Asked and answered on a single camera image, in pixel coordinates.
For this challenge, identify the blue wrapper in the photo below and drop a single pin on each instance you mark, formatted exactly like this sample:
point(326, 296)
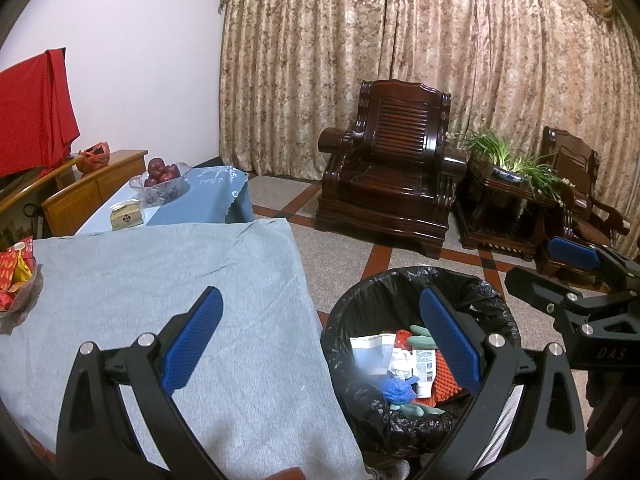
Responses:
point(400, 390)

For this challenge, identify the beige patterned curtain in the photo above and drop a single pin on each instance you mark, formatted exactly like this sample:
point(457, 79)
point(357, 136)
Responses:
point(350, 60)

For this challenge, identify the red snack packet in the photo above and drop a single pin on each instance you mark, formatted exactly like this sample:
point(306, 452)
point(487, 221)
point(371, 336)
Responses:
point(7, 270)

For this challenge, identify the dark wooden side table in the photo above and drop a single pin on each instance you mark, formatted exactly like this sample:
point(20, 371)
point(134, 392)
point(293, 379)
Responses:
point(500, 210)

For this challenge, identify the glass fruit bowl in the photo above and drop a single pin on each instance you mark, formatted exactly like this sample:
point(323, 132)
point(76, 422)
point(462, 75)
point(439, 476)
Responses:
point(165, 192)

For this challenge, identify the grey shoe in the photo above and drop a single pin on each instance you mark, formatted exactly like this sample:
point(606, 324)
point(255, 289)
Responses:
point(387, 471)

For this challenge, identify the trash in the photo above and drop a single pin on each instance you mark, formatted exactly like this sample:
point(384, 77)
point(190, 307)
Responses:
point(445, 385)

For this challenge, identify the white blue medicine box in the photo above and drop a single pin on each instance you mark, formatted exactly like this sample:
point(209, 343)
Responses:
point(425, 375)

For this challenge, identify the yellow snack packet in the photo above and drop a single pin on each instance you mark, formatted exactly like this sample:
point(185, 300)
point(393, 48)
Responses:
point(22, 267)

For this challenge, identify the dark wooden armchair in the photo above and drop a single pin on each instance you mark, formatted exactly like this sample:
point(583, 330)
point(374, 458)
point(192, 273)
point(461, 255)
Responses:
point(575, 160)
point(390, 195)

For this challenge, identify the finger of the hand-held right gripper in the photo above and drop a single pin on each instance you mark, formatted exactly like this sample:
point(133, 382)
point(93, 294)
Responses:
point(575, 255)
point(535, 290)

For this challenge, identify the beige tissue box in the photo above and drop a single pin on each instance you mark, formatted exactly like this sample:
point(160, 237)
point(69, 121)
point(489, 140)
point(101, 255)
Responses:
point(127, 217)

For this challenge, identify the glass snack bowl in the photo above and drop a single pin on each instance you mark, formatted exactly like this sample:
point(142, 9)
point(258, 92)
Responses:
point(27, 295)

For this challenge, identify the wooden television cabinet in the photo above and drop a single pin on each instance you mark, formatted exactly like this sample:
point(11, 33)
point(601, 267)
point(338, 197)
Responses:
point(75, 200)

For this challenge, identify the red cloth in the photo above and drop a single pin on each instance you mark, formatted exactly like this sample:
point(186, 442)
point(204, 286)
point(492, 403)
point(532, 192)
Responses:
point(30, 110)

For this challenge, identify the bin with black bag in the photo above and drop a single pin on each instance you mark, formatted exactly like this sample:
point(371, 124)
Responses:
point(360, 300)

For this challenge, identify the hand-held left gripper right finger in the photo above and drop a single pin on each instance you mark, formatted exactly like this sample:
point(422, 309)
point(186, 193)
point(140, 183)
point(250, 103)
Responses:
point(450, 340)

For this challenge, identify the light blue covered table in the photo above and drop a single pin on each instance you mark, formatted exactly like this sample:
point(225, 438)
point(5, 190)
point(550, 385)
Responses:
point(210, 195)

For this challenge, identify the green potted plant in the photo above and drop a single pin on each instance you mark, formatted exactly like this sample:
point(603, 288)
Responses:
point(505, 172)

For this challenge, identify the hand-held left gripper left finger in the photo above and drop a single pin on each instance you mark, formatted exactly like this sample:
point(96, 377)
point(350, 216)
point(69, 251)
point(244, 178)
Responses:
point(192, 340)

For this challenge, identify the red plastic bag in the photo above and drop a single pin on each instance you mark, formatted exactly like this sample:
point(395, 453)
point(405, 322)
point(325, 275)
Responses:
point(402, 337)

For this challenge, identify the red apple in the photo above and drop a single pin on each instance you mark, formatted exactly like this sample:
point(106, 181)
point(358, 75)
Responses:
point(156, 166)
point(150, 181)
point(173, 171)

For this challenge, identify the white tissue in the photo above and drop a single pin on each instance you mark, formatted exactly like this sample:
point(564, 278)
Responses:
point(401, 366)

